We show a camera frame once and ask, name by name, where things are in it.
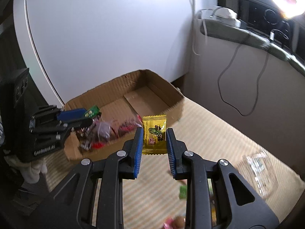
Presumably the dark candy bar wrapper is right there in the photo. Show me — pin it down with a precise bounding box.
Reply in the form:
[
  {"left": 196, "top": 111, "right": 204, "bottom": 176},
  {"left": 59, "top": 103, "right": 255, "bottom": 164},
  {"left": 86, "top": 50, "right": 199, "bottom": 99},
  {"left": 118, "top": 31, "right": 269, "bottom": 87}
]
[{"left": 76, "top": 127, "right": 95, "bottom": 151}]

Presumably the small green snack packet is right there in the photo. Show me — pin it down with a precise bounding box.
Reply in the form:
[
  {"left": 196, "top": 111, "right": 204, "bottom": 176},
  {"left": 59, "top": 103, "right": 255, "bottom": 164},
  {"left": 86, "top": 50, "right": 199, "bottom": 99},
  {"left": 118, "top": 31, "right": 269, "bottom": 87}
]
[{"left": 84, "top": 105, "right": 100, "bottom": 118}]

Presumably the clear bag purple snack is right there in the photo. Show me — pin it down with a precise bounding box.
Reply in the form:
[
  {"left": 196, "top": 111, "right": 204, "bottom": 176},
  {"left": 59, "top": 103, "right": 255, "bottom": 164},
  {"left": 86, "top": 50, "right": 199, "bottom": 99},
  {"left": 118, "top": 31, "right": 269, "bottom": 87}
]
[{"left": 91, "top": 122, "right": 111, "bottom": 142}]

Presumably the yellow snack packet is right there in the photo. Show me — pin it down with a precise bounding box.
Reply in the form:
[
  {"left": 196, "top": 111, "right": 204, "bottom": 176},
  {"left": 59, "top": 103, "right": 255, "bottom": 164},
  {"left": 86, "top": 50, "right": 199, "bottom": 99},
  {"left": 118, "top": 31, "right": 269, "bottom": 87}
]
[{"left": 142, "top": 114, "right": 167, "bottom": 155}]

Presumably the red snack packet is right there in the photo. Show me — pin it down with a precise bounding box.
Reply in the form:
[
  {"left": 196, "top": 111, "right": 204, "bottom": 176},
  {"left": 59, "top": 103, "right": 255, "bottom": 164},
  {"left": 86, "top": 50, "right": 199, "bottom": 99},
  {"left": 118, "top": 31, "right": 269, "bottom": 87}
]
[{"left": 92, "top": 114, "right": 143, "bottom": 149}]

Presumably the bagged sliced bread loaf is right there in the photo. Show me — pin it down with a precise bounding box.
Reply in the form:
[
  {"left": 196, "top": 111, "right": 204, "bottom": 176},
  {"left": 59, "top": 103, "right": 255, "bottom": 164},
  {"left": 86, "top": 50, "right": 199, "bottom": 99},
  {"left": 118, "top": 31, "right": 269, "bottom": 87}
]
[{"left": 236, "top": 150, "right": 278, "bottom": 200}]

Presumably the green jelly packet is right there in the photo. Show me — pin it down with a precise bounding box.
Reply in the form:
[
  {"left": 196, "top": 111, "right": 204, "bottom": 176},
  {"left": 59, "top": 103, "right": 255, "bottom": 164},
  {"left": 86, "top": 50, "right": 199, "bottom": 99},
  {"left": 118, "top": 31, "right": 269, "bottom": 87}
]
[{"left": 179, "top": 185, "right": 188, "bottom": 200}]

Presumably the pink wrapped round snack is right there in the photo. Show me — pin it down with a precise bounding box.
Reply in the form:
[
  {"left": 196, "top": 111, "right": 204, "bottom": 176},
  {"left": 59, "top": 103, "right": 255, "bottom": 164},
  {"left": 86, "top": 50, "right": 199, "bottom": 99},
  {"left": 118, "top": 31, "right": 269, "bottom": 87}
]
[{"left": 162, "top": 216, "right": 186, "bottom": 229}]

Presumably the brown cardboard box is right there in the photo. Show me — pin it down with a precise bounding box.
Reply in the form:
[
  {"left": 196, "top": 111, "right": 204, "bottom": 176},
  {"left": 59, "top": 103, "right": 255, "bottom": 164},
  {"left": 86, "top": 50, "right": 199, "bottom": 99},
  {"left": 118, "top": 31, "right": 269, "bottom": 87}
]
[{"left": 64, "top": 70, "right": 184, "bottom": 163}]

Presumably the white cabinet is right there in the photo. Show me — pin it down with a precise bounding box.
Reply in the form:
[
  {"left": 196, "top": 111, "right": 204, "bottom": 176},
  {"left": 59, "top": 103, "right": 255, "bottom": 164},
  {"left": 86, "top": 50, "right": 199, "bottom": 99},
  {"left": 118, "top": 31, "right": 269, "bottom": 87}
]
[{"left": 13, "top": 0, "right": 192, "bottom": 106}]

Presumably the grey stone window ledge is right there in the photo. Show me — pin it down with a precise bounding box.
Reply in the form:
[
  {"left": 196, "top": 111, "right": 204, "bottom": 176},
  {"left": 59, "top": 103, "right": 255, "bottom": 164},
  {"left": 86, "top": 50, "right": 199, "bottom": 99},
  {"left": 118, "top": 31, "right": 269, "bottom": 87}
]
[{"left": 197, "top": 19, "right": 304, "bottom": 76}]

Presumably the white device on ledge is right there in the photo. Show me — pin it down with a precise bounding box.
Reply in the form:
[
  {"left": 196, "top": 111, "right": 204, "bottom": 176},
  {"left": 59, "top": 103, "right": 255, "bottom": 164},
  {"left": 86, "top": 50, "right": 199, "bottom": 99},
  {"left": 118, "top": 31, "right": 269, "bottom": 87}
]
[{"left": 209, "top": 7, "right": 247, "bottom": 30}]

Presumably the black hanging cable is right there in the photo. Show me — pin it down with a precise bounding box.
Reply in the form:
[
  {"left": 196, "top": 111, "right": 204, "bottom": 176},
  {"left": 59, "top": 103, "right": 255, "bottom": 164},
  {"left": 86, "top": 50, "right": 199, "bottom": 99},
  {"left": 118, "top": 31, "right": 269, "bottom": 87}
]
[{"left": 217, "top": 31, "right": 253, "bottom": 117}]

